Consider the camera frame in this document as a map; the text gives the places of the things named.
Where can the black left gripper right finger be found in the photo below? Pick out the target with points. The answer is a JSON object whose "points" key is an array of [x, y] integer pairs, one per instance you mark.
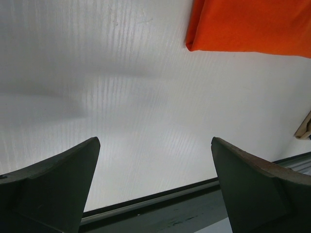
{"points": [[260, 196]]}

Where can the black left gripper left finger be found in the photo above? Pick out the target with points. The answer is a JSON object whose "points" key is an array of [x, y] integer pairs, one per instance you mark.
{"points": [[49, 196]]}

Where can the orange t-shirt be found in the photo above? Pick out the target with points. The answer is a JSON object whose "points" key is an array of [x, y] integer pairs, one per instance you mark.
{"points": [[277, 27]]}

